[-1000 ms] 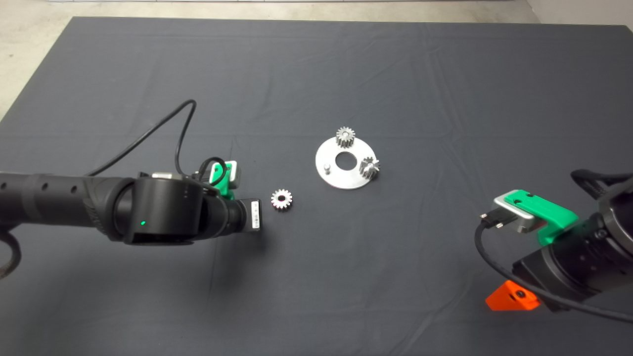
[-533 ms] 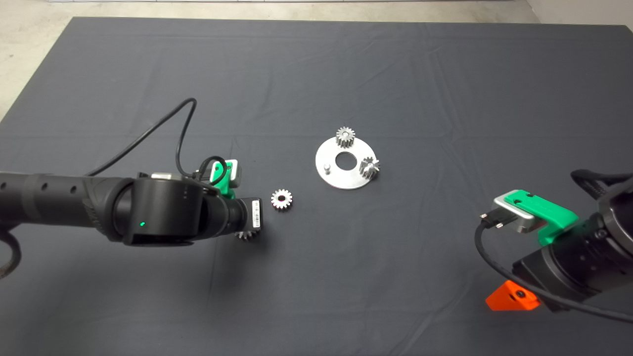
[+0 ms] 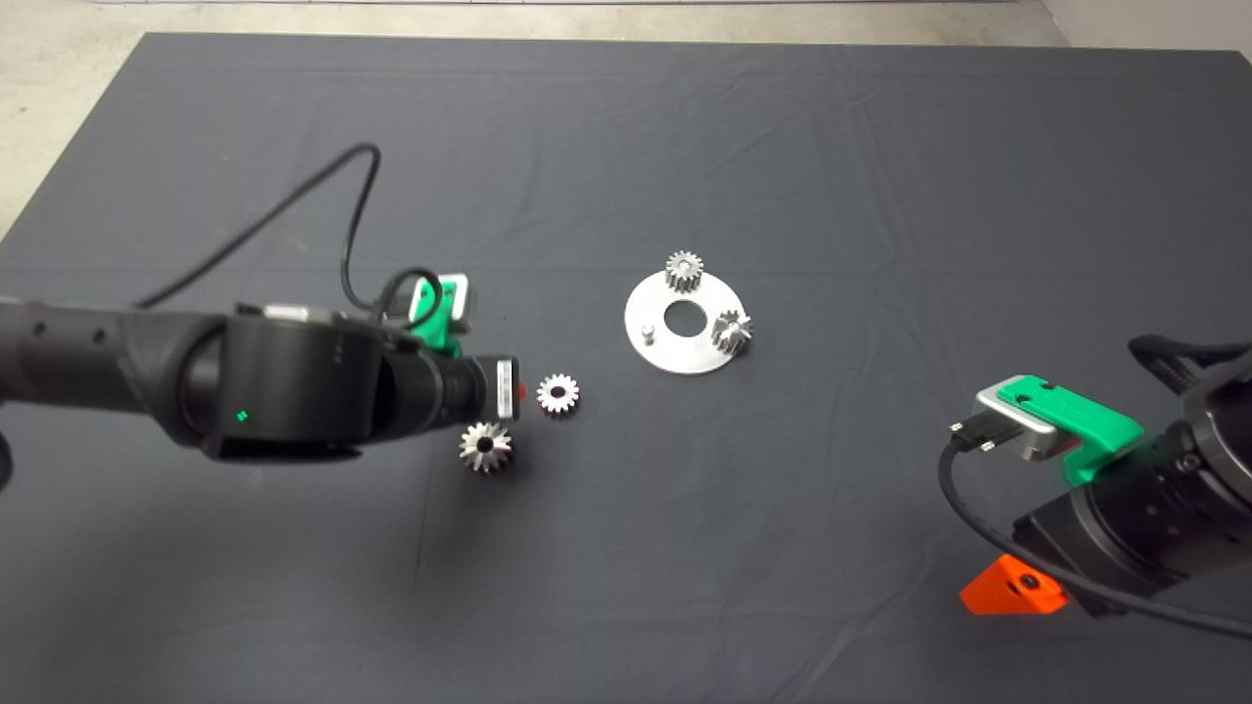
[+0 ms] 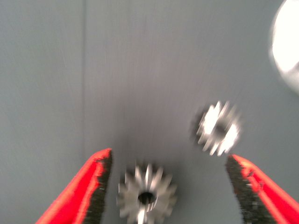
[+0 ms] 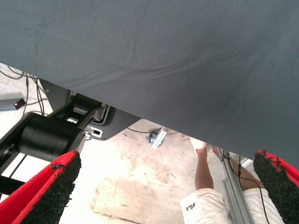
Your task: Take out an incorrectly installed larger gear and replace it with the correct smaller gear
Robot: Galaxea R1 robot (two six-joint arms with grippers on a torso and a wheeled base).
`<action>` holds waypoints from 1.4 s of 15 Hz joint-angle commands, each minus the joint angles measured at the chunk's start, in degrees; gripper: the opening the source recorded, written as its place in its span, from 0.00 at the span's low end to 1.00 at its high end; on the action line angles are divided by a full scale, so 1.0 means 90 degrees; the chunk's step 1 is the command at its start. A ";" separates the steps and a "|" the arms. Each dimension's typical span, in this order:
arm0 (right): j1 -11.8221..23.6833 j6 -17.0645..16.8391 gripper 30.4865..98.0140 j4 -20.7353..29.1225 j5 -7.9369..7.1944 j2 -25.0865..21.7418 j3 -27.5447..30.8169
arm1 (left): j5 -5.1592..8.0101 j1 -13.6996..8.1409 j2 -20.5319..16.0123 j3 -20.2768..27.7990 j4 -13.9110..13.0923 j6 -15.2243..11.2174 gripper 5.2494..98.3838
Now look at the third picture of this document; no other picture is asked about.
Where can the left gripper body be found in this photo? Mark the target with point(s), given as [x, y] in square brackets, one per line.
[486, 391]

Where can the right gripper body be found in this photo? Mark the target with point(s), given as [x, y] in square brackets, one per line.
[1095, 548]

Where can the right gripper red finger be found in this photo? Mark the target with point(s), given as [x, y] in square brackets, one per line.
[1007, 593]

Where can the small steel gear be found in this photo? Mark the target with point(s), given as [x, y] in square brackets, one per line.
[732, 330]
[683, 269]
[544, 394]

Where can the larger steel gear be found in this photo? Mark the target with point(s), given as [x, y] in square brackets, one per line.
[474, 458]

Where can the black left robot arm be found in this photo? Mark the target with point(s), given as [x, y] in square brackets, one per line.
[274, 391]

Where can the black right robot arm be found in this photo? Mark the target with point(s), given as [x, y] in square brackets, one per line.
[1228, 445]

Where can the round metal plate with hole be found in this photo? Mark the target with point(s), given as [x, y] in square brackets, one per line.
[685, 354]

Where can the dark grey table cloth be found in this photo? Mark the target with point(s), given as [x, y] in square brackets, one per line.
[626, 587]

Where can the green left camera mount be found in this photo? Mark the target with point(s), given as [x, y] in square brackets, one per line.
[440, 313]

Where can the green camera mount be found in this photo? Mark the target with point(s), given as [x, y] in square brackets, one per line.
[1081, 416]
[440, 313]

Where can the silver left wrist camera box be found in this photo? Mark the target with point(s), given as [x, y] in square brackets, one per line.
[464, 298]

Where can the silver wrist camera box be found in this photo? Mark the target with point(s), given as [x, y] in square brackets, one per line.
[464, 298]
[1029, 442]

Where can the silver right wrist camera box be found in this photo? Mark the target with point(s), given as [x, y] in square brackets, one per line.
[1029, 442]

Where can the green right camera mount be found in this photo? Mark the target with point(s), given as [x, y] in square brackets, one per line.
[1081, 416]

